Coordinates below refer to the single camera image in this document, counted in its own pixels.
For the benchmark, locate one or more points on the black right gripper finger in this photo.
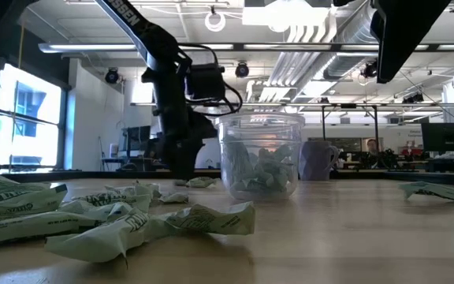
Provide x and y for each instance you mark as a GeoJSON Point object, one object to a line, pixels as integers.
{"type": "Point", "coordinates": [400, 31]}

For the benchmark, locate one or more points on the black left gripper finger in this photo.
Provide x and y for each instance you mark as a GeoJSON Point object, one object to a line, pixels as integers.
{"type": "Point", "coordinates": [181, 161]}

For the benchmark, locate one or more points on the small green white Truvia packet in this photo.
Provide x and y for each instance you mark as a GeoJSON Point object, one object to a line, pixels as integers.
{"type": "Point", "coordinates": [173, 198]}

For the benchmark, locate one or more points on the clear plastic cup bin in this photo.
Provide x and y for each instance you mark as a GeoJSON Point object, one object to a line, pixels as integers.
{"type": "Point", "coordinates": [260, 130]}

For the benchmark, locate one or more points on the long green white Truvia packet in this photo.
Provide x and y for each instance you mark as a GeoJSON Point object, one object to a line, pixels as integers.
{"type": "Point", "coordinates": [34, 229]}

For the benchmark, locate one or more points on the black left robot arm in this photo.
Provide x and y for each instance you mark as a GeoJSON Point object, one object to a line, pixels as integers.
{"type": "Point", "coordinates": [140, 23]}

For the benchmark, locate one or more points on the black background robot arm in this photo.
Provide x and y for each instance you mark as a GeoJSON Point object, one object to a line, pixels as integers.
{"type": "Point", "coordinates": [386, 155]}

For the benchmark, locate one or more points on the white ribbed ceiling panels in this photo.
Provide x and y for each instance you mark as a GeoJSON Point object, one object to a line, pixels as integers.
{"type": "Point", "coordinates": [290, 67]}

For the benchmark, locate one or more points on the person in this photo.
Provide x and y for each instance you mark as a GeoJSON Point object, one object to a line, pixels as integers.
{"type": "Point", "coordinates": [372, 146]}

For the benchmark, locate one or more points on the red desk object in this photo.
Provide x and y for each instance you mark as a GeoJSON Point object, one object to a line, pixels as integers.
{"type": "Point", "coordinates": [412, 152]}

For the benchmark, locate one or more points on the grey faceted mug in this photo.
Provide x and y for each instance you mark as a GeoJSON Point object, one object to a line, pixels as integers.
{"type": "Point", "coordinates": [319, 161]}

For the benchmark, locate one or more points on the black background desk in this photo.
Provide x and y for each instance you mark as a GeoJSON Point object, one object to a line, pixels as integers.
{"type": "Point", "coordinates": [447, 165]}

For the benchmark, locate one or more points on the large bright window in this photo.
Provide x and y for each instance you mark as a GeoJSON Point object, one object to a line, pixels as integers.
{"type": "Point", "coordinates": [34, 146]}

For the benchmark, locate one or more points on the silver ventilation duct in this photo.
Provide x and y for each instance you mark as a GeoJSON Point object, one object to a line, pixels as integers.
{"type": "Point", "coordinates": [349, 35]}

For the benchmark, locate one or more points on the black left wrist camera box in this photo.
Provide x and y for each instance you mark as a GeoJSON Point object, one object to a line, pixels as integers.
{"type": "Point", "coordinates": [205, 83]}

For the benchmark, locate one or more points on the black ceiling camera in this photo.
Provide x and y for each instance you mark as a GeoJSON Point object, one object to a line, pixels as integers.
{"type": "Point", "coordinates": [242, 70]}
{"type": "Point", "coordinates": [370, 70]}
{"type": "Point", "coordinates": [111, 75]}

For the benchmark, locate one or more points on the black metal frame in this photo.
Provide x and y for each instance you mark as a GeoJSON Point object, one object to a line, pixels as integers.
{"type": "Point", "coordinates": [329, 105]}

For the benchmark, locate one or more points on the long ceiling light rail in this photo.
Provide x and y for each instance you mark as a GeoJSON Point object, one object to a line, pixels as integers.
{"type": "Point", "coordinates": [93, 47]}

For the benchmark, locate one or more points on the black table edge rail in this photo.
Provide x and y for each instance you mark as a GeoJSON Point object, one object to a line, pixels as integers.
{"type": "Point", "coordinates": [73, 174]}

